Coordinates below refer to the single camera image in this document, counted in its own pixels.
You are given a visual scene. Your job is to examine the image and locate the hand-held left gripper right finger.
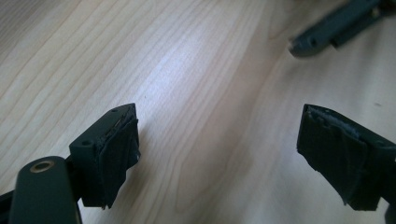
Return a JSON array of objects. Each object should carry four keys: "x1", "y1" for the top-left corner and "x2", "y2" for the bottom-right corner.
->
[{"x1": 296, "y1": 104, "x2": 396, "y2": 212}]

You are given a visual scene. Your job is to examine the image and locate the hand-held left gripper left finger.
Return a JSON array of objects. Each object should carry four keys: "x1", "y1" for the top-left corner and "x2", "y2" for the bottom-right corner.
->
[{"x1": 68, "y1": 103, "x2": 141, "y2": 209}]

